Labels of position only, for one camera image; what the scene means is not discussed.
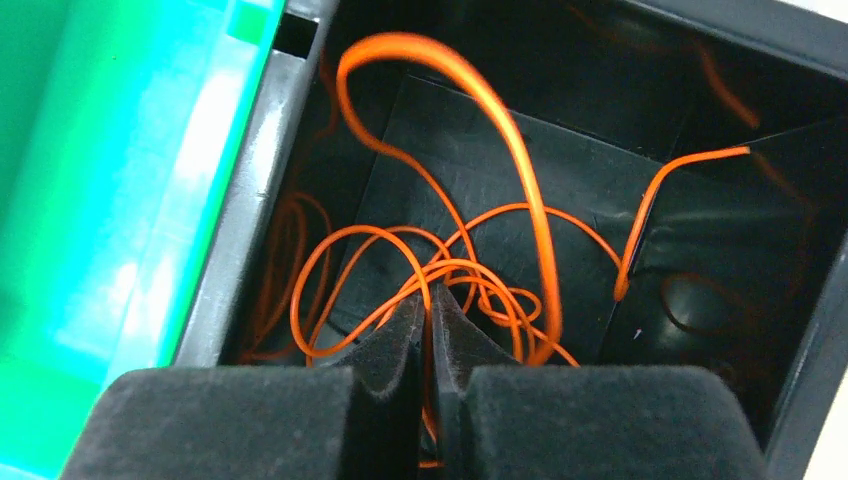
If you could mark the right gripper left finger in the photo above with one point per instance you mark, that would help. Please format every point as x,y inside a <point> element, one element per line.
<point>357,418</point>

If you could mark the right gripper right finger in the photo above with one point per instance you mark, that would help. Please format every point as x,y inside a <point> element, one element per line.
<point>502,420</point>

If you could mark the black plastic bin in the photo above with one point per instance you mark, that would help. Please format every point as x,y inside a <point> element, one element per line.
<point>742,268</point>

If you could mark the green plastic bin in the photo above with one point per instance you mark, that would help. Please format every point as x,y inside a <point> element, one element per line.
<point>121,122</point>

